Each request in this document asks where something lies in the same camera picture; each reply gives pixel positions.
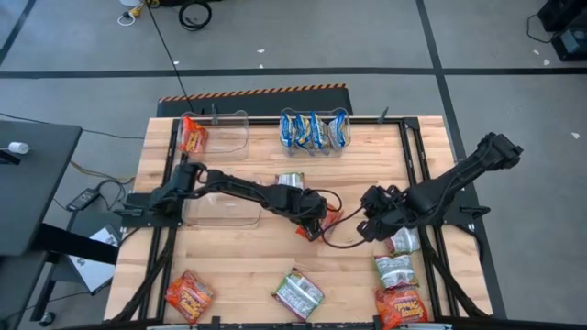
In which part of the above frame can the blue Maruchan noodle pack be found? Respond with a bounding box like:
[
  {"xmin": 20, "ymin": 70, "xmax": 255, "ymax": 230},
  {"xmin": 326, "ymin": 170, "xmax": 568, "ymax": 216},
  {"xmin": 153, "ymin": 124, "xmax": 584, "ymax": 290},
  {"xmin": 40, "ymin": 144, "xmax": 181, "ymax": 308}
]
[
  {"xmin": 279, "ymin": 113, "xmax": 295, "ymax": 149},
  {"xmin": 293, "ymin": 113, "xmax": 313, "ymax": 150},
  {"xmin": 327, "ymin": 109, "xmax": 349, "ymax": 150},
  {"xmin": 310, "ymin": 111, "xmax": 330, "ymax": 150}
]

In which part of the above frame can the thin black floor cable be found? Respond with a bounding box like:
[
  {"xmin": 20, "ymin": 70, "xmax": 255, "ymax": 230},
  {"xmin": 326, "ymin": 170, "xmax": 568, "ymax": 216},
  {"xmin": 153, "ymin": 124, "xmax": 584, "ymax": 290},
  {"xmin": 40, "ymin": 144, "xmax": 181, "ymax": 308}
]
[{"xmin": 525, "ymin": 12, "xmax": 559, "ymax": 46}]

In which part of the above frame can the black desk leg bar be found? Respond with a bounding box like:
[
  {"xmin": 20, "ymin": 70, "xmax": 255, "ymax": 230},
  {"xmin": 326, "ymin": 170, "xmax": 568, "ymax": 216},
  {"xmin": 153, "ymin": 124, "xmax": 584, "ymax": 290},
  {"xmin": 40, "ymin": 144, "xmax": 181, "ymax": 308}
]
[{"xmin": 29, "ymin": 222, "xmax": 121, "ymax": 267}]

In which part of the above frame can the black metal rig frame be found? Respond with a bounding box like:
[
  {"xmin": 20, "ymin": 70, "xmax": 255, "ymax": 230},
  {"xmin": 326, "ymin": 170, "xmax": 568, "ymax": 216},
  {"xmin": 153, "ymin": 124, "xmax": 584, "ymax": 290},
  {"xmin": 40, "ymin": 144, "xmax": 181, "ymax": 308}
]
[{"xmin": 104, "ymin": 116, "xmax": 508, "ymax": 330}]

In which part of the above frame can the black coiled cable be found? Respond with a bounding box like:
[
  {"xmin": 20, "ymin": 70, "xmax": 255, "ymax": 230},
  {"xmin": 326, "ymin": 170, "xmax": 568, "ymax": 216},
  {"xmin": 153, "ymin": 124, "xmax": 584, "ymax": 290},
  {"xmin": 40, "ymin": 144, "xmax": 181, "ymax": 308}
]
[{"xmin": 177, "ymin": 0, "xmax": 213, "ymax": 32}]

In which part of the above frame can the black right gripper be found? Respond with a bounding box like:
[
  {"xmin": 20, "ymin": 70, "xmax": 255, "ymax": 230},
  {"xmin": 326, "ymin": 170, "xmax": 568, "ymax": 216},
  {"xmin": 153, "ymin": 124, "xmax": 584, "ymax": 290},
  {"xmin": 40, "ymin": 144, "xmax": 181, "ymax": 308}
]
[{"xmin": 360, "ymin": 185, "xmax": 416, "ymax": 241}]

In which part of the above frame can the orange Maruchan noodle pack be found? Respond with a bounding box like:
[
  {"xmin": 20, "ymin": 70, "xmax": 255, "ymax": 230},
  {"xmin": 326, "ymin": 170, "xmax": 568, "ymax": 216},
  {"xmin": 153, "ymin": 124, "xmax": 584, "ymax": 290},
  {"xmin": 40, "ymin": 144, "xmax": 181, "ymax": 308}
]
[
  {"xmin": 374, "ymin": 286, "xmax": 430, "ymax": 330},
  {"xmin": 163, "ymin": 269, "xmax": 216, "ymax": 325},
  {"xmin": 294, "ymin": 208, "xmax": 345, "ymax": 243},
  {"xmin": 178, "ymin": 116, "xmax": 209, "ymax": 155}
]

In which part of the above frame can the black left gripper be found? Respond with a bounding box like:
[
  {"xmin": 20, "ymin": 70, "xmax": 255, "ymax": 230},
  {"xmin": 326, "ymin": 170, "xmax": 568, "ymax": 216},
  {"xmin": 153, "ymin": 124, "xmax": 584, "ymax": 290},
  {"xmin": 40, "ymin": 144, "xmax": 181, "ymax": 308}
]
[{"xmin": 286, "ymin": 186, "xmax": 329, "ymax": 243}]

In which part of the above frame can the black equipment case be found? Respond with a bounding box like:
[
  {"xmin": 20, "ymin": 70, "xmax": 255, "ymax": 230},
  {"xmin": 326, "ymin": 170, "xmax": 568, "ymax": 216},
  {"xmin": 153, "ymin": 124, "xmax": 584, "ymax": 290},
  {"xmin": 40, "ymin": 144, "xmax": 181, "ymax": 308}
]
[
  {"xmin": 536, "ymin": 0, "xmax": 587, "ymax": 33},
  {"xmin": 549, "ymin": 25, "xmax": 587, "ymax": 63}
]

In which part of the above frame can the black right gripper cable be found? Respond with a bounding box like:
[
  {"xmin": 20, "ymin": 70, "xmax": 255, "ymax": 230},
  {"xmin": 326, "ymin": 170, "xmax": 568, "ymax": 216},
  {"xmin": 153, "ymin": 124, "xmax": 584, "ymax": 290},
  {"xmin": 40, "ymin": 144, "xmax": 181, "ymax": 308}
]
[{"xmin": 318, "ymin": 203, "xmax": 368, "ymax": 251}]

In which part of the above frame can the black desk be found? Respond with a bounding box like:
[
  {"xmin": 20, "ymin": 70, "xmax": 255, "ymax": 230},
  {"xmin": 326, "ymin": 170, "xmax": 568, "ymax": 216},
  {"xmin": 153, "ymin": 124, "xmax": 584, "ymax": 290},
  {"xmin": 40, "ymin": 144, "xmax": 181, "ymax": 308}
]
[{"xmin": 0, "ymin": 119, "xmax": 83, "ymax": 258}]

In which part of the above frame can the lime chili Maruchan noodle pack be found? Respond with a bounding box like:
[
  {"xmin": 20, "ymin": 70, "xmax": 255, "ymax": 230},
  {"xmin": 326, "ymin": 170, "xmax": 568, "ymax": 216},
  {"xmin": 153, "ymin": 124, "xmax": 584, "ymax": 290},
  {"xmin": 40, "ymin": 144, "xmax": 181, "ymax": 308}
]
[
  {"xmin": 271, "ymin": 268, "xmax": 326, "ymax": 322},
  {"xmin": 273, "ymin": 171, "xmax": 306, "ymax": 190},
  {"xmin": 384, "ymin": 226, "xmax": 422, "ymax": 256},
  {"xmin": 372, "ymin": 253, "xmax": 419, "ymax": 290}
]

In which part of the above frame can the black hazard-striped floor mat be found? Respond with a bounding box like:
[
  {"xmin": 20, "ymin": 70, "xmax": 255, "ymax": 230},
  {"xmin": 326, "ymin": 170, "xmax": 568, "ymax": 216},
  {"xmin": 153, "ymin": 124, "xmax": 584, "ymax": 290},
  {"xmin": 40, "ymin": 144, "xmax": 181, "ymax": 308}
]
[{"xmin": 156, "ymin": 82, "xmax": 354, "ymax": 118}]

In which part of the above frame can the long black floor cable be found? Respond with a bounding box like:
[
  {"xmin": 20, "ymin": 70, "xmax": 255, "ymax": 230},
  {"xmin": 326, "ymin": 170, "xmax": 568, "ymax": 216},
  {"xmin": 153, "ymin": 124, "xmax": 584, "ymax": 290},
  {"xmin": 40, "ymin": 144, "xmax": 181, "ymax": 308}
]
[{"xmin": 144, "ymin": 0, "xmax": 197, "ymax": 115}]

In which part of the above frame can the clear plastic bin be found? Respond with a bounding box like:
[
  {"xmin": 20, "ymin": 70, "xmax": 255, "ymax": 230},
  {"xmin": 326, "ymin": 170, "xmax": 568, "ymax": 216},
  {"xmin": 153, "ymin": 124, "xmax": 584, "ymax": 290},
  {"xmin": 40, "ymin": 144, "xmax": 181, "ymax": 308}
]
[
  {"xmin": 178, "ymin": 109, "xmax": 252, "ymax": 162},
  {"xmin": 182, "ymin": 181, "xmax": 263, "ymax": 229},
  {"xmin": 278, "ymin": 107, "xmax": 353, "ymax": 160}
]

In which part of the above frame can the white and yellow plug cable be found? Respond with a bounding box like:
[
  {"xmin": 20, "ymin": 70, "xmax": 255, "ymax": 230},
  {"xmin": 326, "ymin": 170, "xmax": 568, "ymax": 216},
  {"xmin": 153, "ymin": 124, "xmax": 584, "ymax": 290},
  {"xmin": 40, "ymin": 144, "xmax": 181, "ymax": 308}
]
[{"xmin": 116, "ymin": 0, "xmax": 160, "ymax": 27}]

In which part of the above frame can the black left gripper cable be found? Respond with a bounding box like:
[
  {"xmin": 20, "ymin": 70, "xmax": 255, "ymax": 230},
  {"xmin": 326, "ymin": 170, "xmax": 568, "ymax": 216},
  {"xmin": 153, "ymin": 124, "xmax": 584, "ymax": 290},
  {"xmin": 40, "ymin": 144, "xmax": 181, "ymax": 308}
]
[{"xmin": 309, "ymin": 187, "xmax": 344, "ymax": 216}]

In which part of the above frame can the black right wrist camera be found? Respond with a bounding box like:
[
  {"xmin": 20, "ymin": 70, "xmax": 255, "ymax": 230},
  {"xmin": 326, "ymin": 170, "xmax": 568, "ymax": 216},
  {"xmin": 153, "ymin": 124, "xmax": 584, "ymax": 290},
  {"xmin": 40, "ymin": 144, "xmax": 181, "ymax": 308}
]
[{"xmin": 356, "ymin": 221, "xmax": 384, "ymax": 243}]

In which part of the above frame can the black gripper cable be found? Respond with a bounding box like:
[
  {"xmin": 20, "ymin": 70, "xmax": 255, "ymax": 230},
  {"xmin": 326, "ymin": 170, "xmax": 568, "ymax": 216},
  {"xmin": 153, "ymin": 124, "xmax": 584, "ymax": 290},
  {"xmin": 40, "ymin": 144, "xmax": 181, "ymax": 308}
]
[
  {"xmin": 318, "ymin": 203, "xmax": 368, "ymax": 251},
  {"xmin": 309, "ymin": 187, "xmax": 344, "ymax": 216}
]

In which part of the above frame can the yellow floor cable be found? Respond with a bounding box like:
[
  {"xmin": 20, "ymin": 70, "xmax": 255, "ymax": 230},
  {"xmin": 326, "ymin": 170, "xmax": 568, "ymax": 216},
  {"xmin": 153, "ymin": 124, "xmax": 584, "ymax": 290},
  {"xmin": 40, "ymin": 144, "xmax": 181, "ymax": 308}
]
[{"xmin": 68, "ymin": 159, "xmax": 137, "ymax": 185}]

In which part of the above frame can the black power adapter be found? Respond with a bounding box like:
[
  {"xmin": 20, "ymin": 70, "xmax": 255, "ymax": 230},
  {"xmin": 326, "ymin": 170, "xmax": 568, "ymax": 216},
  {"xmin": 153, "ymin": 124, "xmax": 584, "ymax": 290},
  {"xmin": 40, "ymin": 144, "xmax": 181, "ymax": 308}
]
[{"xmin": 65, "ymin": 187, "xmax": 101, "ymax": 213}]

